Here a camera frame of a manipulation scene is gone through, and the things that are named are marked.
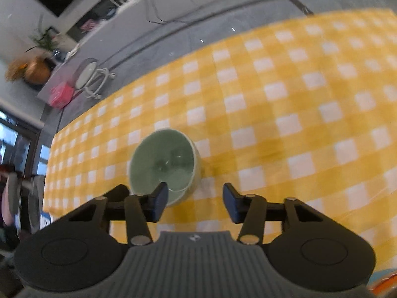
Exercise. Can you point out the orange round vase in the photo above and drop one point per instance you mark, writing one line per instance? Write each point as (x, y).
(37, 71)

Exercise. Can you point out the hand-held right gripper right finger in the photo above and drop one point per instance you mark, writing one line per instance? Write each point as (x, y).
(231, 201)

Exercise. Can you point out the blue and white jar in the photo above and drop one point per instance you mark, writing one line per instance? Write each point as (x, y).
(56, 55)

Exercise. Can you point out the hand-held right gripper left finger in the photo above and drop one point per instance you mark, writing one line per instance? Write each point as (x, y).
(161, 201)

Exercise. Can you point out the dried flower bunch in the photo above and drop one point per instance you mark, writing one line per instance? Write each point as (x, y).
(15, 70)

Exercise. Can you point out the green potted plant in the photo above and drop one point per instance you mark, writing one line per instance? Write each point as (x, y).
(46, 38)

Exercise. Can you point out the pink box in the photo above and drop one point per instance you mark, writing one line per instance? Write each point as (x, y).
(60, 94)

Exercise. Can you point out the green ceramic bowl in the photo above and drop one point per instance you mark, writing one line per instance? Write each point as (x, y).
(161, 161)

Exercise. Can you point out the pink patterned packet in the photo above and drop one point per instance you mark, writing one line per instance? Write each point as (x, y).
(88, 25)

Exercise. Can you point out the glass balcony door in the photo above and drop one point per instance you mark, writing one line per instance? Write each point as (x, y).
(18, 149)

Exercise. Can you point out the round white-framed side table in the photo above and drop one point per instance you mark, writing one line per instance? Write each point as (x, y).
(86, 71)

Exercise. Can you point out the yellow checked tablecloth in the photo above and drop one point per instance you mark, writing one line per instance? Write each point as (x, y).
(279, 99)

